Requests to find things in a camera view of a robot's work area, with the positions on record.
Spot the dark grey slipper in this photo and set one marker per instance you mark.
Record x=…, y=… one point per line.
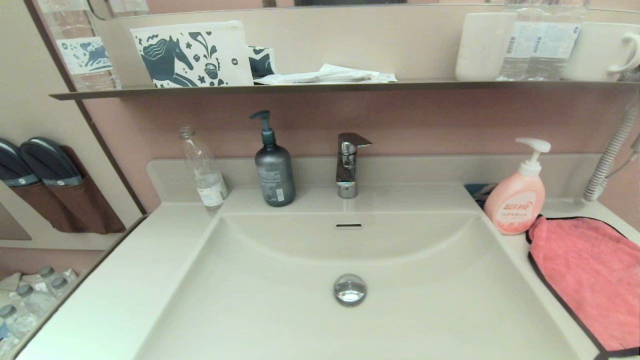
x=50, y=162
x=12, y=167

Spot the clear empty plastic bottle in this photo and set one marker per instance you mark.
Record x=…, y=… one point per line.
x=207, y=185

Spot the small grey cap water bottle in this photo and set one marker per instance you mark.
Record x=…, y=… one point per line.
x=46, y=272
x=6, y=311
x=24, y=290
x=59, y=282

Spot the white plastic toiletry packet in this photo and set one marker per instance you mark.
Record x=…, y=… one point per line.
x=300, y=78
x=380, y=76

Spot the dark patterned small box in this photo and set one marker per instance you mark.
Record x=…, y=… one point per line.
x=261, y=62

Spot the dark blue flat item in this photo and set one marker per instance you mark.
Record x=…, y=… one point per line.
x=475, y=191

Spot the chrome drain stopper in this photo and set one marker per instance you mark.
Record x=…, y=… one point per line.
x=350, y=290

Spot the white horse print pouch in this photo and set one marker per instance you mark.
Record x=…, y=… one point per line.
x=225, y=50

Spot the brown fabric slipper holder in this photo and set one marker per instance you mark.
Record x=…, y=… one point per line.
x=85, y=210

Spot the pink pump hand soap bottle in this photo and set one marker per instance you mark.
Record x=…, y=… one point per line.
x=517, y=205

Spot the brown wall shelf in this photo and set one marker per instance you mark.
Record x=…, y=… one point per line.
x=300, y=88

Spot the beige sink basin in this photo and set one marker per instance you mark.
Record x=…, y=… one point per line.
x=280, y=310

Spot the chrome faucet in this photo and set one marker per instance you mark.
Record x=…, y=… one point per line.
x=346, y=170

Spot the pink cloth black trim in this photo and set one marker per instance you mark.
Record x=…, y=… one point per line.
x=585, y=270

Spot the clear labelled water bottle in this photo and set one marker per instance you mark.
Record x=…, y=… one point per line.
x=517, y=45
x=557, y=45

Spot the grey pump soap bottle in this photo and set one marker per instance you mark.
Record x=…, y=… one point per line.
x=275, y=180

